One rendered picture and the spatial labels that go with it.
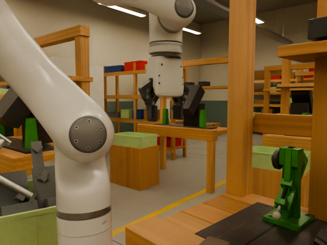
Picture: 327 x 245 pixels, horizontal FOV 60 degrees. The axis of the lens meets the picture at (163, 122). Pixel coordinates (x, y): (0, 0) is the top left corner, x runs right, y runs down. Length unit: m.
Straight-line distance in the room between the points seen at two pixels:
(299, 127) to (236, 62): 0.40
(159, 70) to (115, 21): 8.89
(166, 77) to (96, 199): 0.33
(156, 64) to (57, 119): 0.27
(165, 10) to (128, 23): 9.30
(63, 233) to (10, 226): 0.48
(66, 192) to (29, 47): 0.30
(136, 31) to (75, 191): 9.59
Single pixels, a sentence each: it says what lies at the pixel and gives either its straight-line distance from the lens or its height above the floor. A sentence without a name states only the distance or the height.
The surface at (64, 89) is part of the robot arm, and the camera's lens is 0.60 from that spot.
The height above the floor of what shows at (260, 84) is 1.87.
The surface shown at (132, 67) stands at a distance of 7.01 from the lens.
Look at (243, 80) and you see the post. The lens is 1.36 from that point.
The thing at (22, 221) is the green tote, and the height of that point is 0.93.
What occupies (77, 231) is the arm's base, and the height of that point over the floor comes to 1.07.
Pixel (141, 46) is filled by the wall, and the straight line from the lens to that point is 10.21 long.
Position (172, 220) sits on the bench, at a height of 0.88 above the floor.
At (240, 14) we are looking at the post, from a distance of 1.42.
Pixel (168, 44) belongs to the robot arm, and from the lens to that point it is 0.70.
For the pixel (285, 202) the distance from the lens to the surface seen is 1.09.
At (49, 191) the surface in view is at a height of 0.94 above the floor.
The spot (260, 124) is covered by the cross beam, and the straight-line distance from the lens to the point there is 1.42.
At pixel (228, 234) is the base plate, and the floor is 0.90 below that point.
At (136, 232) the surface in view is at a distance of 1.02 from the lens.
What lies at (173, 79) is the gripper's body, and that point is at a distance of 0.72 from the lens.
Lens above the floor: 1.35
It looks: 5 degrees down
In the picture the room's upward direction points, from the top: straight up
